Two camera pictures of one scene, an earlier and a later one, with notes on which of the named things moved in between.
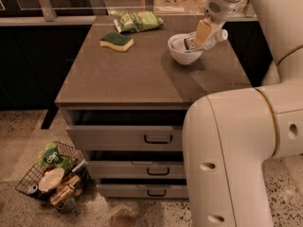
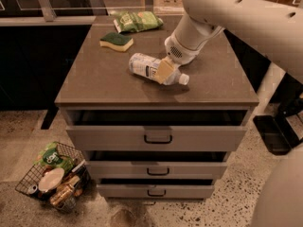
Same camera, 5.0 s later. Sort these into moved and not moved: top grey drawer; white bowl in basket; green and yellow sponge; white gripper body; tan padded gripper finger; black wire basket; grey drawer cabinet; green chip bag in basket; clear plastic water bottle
Moved: clear plastic water bottle; tan padded gripper finger; white gripper body
Not moved: top grey drawer; black wire basket; grey drawer cabinet; green chip bag in basket; green and yellow sponge; white bowl in basket
